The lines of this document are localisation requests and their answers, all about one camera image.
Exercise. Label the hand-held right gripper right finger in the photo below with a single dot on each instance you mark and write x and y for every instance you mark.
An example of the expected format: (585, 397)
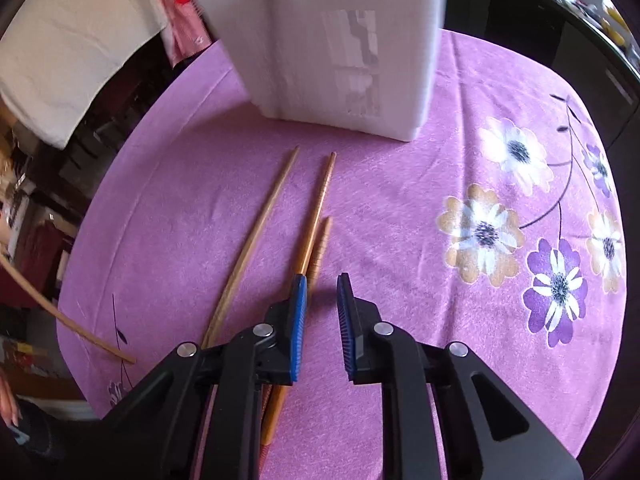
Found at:
(345, 330)

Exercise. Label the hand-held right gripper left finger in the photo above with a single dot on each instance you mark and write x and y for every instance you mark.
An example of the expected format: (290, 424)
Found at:
(299, 325)

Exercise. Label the wooden chopstick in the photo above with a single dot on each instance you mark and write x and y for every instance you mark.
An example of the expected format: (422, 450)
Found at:
(321, 245)
(75, 327)
(320, 195)
(255, 240)

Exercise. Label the white plastic utensil holder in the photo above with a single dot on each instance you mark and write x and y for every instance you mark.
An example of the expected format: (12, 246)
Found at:
(300, 35)

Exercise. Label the person's left hand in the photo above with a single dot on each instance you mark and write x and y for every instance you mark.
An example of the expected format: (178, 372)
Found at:
(7, 402)

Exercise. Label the purple floral tablecloth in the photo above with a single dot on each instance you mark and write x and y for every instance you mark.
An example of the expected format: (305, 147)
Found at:
(400, 210)

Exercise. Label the dark wooden chairs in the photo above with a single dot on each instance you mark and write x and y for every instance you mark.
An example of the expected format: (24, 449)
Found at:
(100, 125)

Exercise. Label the dark grey base cabinets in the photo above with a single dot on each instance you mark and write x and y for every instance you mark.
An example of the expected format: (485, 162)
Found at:
(550, 45)

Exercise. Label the white hanging cloth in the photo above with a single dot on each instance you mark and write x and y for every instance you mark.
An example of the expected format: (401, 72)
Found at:
(65, 50)

